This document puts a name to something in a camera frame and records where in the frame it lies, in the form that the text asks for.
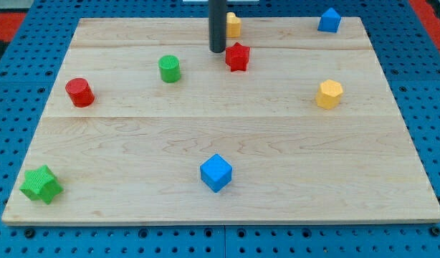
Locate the blue cube block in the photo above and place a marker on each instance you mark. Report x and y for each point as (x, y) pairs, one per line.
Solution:
(216, 172)

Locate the light wooden board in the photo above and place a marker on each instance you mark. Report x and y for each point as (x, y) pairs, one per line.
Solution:
(132, 157)

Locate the red star block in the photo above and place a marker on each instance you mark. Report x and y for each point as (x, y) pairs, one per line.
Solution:
(237, 57)

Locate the green cylinder block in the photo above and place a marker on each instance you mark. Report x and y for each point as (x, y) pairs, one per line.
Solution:
(169, 67)

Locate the yellow heart block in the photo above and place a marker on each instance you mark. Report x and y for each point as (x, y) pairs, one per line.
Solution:
(233, 25)

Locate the yellow hexagon block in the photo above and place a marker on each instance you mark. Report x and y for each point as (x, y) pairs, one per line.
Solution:
(329, 94)

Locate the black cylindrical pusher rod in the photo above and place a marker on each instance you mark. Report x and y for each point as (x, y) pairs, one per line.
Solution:
(217, 25)

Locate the red cylinder block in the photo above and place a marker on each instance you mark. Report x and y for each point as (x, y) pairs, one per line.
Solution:
(80, 92)

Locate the blue pentagon block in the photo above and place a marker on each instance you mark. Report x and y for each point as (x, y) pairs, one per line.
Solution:
(329, 21)

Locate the green star block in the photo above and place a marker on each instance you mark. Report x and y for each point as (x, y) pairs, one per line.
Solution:
(40, 185)

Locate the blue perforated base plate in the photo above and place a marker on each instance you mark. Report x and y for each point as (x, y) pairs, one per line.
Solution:
(28, 68)

